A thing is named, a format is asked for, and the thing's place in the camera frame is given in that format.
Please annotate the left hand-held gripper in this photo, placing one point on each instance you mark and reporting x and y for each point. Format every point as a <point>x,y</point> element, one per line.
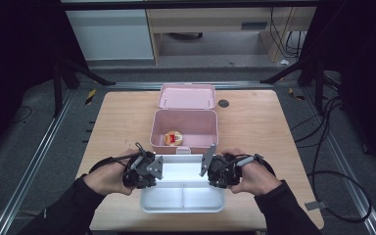
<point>142,171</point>

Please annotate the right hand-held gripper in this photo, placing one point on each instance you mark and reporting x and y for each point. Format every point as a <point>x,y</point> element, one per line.
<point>223,173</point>

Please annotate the white divided tray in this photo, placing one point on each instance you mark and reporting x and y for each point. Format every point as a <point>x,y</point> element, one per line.
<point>182,199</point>

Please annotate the pink storage box with lid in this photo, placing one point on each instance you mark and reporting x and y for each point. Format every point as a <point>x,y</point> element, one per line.
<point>189,98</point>

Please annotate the person's right hand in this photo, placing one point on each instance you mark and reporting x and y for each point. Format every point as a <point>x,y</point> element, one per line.
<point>258,179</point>

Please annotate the person's left hand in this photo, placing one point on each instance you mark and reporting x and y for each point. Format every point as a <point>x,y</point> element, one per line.
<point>107,179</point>

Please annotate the black table edge clip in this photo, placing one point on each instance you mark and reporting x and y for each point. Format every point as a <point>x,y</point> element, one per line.
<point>85,141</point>
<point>91,122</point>
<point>88,131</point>

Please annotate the black round table grommet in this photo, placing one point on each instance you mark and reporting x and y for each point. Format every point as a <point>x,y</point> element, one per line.
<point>223,103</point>

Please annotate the yellow black tape strip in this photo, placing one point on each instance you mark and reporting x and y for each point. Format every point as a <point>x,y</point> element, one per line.
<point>295,94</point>
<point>90,97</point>

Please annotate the small grey tag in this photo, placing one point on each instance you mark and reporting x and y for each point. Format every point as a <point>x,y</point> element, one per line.
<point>315,205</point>

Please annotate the black metal stand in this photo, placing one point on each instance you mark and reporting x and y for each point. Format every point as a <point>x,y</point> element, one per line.
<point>57,88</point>
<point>318,84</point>

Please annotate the white paper scrap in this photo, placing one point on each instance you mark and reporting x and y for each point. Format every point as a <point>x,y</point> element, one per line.
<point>284,62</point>

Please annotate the white cabinet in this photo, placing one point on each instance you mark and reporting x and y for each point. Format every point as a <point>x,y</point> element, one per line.
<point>111,36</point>

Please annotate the light wooden desk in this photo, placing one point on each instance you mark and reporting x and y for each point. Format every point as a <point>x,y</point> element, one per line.
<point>209,18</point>

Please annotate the aluminium floor rail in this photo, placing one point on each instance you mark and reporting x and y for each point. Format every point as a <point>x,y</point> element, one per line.
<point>34,163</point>
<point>349,182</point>

